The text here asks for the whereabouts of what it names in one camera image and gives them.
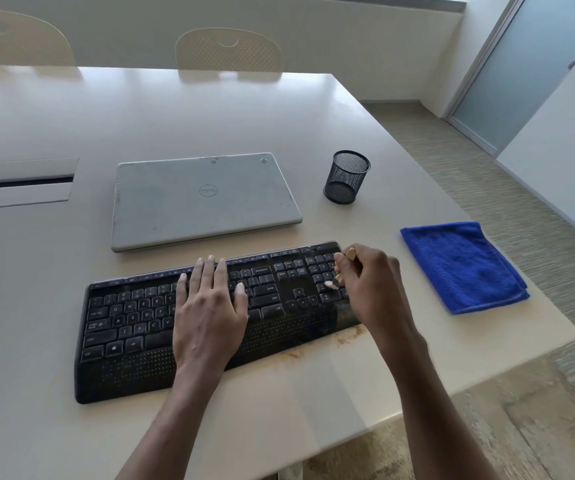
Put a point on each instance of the person's white shoe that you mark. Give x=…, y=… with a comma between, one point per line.
x=290, y=473

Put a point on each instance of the frosted glass door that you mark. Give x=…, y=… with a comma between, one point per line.
x=522, y=69

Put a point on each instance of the person's left hand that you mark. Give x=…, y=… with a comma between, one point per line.
x=207, y=324

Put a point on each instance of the person's right hand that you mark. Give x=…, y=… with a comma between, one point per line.
x=377, y=294

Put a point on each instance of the small wooden brush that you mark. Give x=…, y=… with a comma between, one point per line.
x=350, y=252

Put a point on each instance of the silver laptop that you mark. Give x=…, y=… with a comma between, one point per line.
x=202, y=199

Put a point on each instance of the black keyboard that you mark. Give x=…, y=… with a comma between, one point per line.
x=127, y=349

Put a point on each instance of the blue microfibre cloth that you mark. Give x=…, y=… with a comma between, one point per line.
x=465, y=267

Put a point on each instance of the black mesh pen holder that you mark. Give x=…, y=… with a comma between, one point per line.
x=346, y=177

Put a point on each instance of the person's right forearm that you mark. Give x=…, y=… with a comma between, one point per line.
x=442, y=419

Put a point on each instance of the cream perforated chair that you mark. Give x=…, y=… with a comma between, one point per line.
x=230, y=52
x=17, y=39

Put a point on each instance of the person's left forearm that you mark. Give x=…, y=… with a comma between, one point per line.
x=167, y=429

